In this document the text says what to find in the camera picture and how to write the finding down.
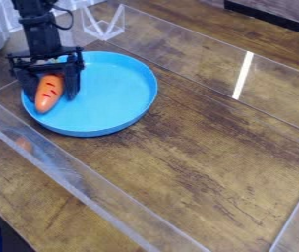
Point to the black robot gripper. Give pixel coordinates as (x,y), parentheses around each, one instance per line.
(47,56)

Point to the orange toy carrot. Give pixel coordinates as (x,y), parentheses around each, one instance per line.
(49,91)

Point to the blue round tray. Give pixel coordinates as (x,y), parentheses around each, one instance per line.
(118,91)

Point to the black bar at back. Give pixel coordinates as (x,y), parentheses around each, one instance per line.
(262,15)

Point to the clear acrylic barrier wall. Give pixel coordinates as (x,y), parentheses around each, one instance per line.
(201,178)

